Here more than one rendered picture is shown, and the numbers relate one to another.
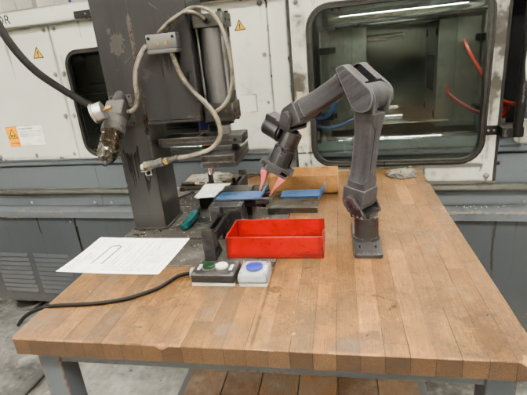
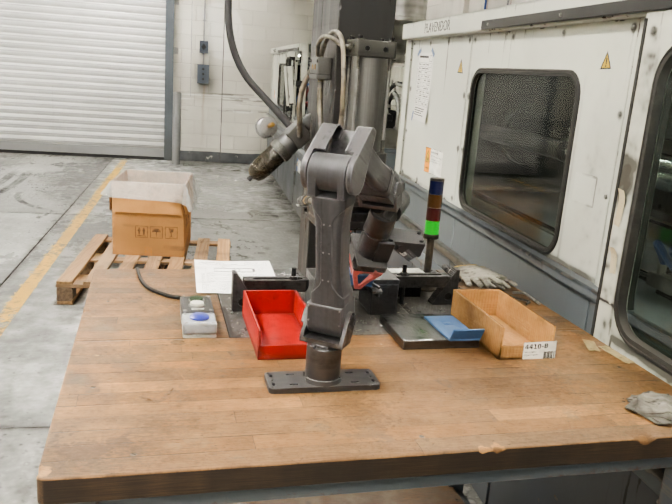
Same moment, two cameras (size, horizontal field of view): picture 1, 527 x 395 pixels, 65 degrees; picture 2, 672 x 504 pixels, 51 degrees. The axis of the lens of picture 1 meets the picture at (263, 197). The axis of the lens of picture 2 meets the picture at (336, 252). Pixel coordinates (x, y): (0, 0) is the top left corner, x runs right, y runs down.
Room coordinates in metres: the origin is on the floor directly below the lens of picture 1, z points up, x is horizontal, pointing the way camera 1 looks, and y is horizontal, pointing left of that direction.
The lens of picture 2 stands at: (0.47, -1.31, 1.44)
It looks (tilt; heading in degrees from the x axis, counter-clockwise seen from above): 14 degrees down; 63
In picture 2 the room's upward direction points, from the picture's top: 4 degrees clockwise
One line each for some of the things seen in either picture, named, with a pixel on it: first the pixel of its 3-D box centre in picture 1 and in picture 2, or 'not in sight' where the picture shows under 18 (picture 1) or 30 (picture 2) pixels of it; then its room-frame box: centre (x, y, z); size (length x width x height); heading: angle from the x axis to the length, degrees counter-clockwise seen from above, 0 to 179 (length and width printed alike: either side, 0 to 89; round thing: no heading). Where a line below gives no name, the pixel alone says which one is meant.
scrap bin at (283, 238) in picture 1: (277, 237); (278, 321); (1.00, -0.03, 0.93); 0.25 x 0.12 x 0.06; 78
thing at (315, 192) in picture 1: (303, 190); (453, 323); (1.36, -0.14, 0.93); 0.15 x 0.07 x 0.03; 80
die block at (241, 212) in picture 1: (234, 208); (350, 293); (1.23, 0.10, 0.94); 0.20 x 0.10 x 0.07; 168
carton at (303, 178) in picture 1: (304, 180); (500, 323); (1.47, -0.16, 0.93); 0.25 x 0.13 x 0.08; 78
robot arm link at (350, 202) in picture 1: (362, 204); (326, 326); (0.99, -0.26, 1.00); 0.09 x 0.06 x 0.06; 131
